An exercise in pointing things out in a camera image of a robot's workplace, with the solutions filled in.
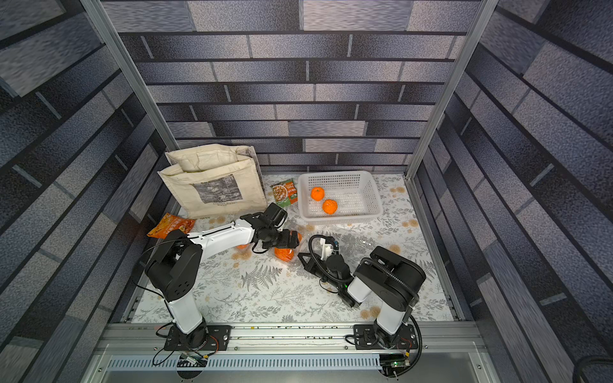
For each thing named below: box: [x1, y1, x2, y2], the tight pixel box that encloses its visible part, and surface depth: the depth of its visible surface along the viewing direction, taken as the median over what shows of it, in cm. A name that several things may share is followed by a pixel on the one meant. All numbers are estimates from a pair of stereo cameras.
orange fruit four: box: [322, 198, 338, 215], surface depth 103 cm
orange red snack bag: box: [146, 212, 196, 239], surface depth 99 cm
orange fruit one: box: [273, 247, 295, 262], surface depth 89 cm
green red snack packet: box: [269, 177, 299, 209], surface depth 112 cm
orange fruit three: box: [310, 185, 325, 202], surface depth 109 cm
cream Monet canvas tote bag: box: [157, 143, 268, 220], surface depth 95 cm
